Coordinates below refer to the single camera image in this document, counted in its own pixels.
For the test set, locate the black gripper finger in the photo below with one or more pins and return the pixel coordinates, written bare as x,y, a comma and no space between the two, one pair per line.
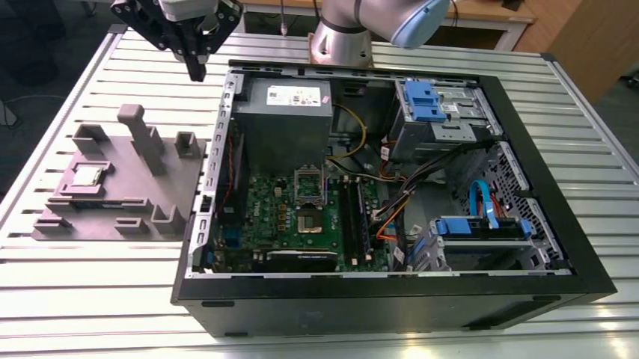
167,41
222,30

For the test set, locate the blue disk carrier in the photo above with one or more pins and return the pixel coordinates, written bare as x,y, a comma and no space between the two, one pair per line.
422,93
430,114

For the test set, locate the blue board connector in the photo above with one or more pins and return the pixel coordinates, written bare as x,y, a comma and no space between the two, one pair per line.
233,238

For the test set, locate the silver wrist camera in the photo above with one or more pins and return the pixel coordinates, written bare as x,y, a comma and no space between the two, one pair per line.
182,9

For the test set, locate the green motherboard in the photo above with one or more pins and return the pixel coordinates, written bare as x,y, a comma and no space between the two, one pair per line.
265,187

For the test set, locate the grey parts rack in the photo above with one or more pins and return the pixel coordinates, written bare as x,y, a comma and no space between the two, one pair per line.
125,179

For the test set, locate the RAM stick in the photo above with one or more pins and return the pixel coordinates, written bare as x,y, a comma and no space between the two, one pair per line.
98,204

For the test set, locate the silver CPU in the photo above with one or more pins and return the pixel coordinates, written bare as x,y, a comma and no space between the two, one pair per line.
87,176

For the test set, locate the wooden desk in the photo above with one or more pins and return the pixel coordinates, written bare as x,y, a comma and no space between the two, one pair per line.
499,16

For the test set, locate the black RAM slot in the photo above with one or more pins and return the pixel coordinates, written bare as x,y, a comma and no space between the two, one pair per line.
354,220
366,220
347,220
361,220

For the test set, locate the black graphics card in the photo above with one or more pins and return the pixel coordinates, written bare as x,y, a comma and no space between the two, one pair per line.
299,260

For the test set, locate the grey power supply unit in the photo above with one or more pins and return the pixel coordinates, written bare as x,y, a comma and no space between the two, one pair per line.
285,131

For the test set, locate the black PC case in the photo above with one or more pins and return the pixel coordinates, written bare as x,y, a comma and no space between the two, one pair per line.
350,306

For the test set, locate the brown wooden cabinet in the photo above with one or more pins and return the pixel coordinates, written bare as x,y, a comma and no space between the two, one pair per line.
589,45

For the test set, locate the silver metal disk bay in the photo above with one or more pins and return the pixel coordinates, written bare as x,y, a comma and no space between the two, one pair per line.
494,244
450,134

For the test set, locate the CPU socket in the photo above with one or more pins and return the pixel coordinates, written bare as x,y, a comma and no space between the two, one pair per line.
310,222

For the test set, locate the hard disk in blue carrier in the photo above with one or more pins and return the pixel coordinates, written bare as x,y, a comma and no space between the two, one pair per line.
454,226

